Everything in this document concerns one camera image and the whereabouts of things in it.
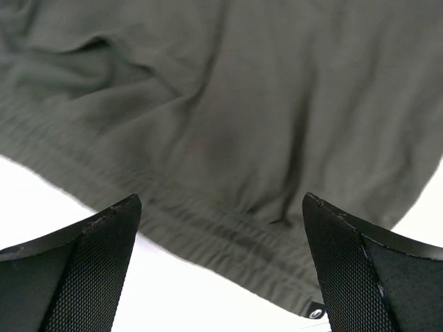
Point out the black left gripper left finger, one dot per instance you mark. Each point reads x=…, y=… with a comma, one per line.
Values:
x=71, y=279

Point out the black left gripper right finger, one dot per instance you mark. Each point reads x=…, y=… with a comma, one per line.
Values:
x=371, y=278

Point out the olive green shorts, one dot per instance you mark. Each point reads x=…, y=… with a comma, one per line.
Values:
x=222, y=115

